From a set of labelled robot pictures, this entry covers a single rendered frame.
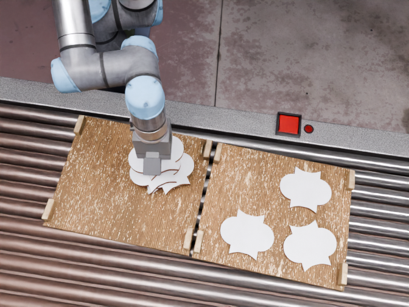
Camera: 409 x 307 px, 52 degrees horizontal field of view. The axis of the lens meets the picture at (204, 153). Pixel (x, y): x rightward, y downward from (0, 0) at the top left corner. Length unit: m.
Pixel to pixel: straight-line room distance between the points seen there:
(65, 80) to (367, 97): 2.01
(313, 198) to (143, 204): 0.48
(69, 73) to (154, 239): 0.51
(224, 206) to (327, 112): 1.42
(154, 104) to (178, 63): 1.75
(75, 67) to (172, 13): 1.92
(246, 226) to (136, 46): 0.56
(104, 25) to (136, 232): 0.62
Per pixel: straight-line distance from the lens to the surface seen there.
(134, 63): 0.89
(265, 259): 1.17
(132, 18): 1.34
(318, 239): 1.20
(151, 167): 1.01
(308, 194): 1.23
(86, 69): 0.90
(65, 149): 1.32
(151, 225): 1.18
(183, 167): 1.18
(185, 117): 1.32
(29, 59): 2.74
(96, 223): 1.20
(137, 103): 0.81
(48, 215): 1.22
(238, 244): 1.15
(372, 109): 2.60
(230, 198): 1.20
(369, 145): 1.39
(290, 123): 1.33
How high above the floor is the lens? 2.07
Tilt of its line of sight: 67 degrees down
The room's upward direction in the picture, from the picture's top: 4 degrees clockwise
